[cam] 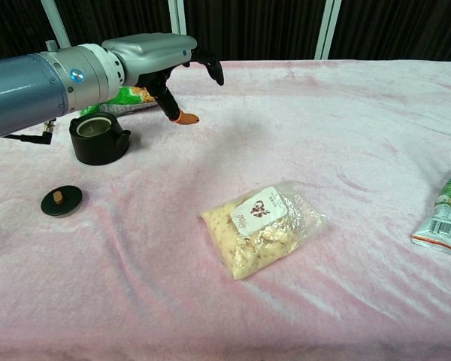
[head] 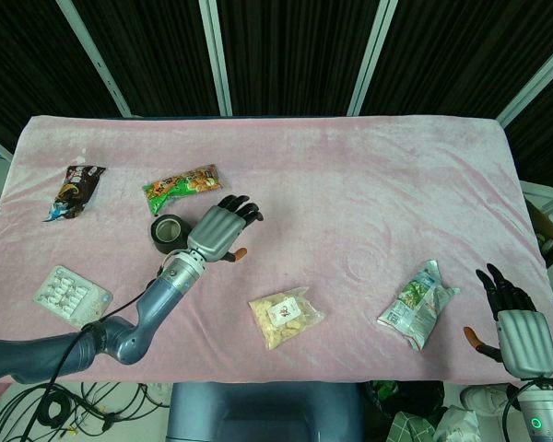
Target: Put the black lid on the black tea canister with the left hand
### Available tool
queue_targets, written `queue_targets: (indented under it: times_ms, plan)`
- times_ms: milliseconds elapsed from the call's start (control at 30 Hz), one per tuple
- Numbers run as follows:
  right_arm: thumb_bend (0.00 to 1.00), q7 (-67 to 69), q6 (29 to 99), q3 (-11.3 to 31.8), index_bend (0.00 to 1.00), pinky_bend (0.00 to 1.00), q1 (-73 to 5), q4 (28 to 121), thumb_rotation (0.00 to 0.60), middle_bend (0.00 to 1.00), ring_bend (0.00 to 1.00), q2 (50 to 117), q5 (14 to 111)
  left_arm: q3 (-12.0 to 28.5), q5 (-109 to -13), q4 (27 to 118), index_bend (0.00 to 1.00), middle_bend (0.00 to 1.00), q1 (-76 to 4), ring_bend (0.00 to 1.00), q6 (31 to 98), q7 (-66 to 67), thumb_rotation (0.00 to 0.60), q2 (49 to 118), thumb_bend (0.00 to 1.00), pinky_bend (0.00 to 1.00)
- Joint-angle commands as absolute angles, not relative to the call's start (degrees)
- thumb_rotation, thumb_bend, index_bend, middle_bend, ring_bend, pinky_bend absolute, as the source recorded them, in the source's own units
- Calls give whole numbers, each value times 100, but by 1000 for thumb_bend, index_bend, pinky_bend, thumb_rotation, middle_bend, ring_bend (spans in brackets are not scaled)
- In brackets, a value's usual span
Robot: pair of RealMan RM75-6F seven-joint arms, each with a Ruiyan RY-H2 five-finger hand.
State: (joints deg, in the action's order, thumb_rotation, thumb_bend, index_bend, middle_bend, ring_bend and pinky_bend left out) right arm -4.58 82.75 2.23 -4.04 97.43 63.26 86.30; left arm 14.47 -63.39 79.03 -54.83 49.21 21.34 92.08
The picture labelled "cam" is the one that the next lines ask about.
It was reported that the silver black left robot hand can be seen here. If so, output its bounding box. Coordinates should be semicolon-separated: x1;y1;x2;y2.
101;32;226;126

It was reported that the black lid with wooden knob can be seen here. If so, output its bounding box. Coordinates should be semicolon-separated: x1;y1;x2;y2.
40;184;84;217

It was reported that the black teapot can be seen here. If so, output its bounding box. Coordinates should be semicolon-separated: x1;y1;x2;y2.
68;112;132;166

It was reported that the black pleated curtain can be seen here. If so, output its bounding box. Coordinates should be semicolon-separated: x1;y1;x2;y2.
0;0;451;63

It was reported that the clear bag of yellow snacks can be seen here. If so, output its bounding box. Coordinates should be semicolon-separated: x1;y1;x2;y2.
201;180;328;281

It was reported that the pink fleece table cloth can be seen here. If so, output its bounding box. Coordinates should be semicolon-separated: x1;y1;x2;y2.
0;59;451;361

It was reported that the white green barcode snack bag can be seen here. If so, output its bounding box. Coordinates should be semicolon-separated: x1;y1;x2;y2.
410;165;451;259

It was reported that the white double frame post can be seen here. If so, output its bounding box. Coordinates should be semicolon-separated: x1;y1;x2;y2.
314;0;342;60
167;0;188;37

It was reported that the slanted white frame post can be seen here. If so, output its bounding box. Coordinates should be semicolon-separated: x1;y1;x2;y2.
40;0;73;50

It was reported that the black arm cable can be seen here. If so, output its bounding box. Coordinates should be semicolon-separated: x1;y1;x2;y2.
1;117;58;146

